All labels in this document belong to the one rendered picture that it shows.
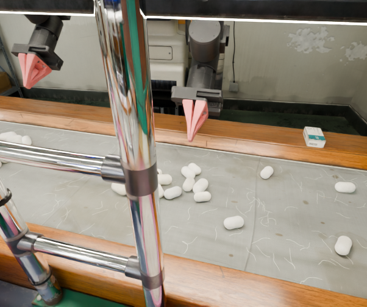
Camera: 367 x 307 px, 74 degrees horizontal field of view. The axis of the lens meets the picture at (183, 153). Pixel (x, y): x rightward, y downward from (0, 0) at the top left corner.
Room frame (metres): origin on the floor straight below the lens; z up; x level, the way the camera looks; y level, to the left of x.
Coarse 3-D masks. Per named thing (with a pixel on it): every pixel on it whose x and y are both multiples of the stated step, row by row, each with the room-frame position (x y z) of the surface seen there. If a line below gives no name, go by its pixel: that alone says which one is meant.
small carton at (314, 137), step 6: (306, 132) 0.50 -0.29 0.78; (312, 132) 0.49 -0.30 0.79; (318, 132) 0.49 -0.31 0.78; (306, 138) 0.48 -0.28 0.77; (312, 138) 0.47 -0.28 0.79; (318, 138) 0.47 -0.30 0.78; (324, 138) 0.47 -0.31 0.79; (306, 144) 0.47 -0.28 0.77; (312, 144) 0.46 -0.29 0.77; (318, 144) 0.46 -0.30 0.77
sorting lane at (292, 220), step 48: (48, 144) 0.51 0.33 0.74; (96, 144) 0.51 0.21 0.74; (48, 192) 0.34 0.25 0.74; (96, 192) 0.34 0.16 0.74; (192, 192) 0.34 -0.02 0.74; (240, 192) 0.34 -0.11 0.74; (288, 192) 0.34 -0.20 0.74; (336, 192) 0.34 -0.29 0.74; (192, 240) 0.24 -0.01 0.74; (240, 240) 0.24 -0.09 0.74; (288, 240) 0.24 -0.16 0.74; (336, 240) 0.24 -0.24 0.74; (336, 288) 0.16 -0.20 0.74
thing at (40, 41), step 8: (32, 32) 0.69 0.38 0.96; (40, 32) 0.68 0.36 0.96; (48, 32) 0.68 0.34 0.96; (32, 40) 0.66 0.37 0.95; (40, 40) 0.66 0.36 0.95; (48, 40) 0.67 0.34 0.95; (56, 40) 0.71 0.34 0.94; (32, 48) 0.64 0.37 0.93; (40, 48) 0.64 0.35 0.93; (48, 48) 0.63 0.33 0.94; (40, 56) 0.65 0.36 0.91; (48, 56) 0.66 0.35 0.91; (56, 56) 0.65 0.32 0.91
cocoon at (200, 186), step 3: (198, 180) 0.35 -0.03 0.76; (201, 180) 0.35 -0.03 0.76; (204, 180) 0.35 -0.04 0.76; (195, 183) 0.35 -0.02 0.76; (198, 183) 0.34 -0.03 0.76; (201, 183) 0.34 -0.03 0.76; (204, 183) 0.34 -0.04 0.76; (207, 183) 0.35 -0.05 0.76; (195, 186) 0.34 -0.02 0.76; (198, 186) 0.34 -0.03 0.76; (201, 186) 0.34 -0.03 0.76; (204, 186) 0.34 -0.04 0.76; (207, 186) 0.35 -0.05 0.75; (195, 189) 0.33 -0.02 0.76; (198, 189) 0.33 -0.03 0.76; (201, 189) 0.33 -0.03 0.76; (204, 189) 0.34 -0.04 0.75; (195, 192) 0.33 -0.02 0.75
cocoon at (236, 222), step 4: (236, 216) 0.27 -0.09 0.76; (224, 220) 0.26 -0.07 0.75; (228, 220) 0.26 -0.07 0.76; (232, 220) 0.26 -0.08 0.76; (236, 220) 0.26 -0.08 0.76; (240, 220) 0.26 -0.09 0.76; (224, 224) 0.26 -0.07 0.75; (228, 224) 0.25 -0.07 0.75; (232, 224) 0.25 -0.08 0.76; (236, 224) 0.26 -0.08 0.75; (240, 224) 0.26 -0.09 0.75; (228, 228) 0.25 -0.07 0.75; (232, 228) 0.25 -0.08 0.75
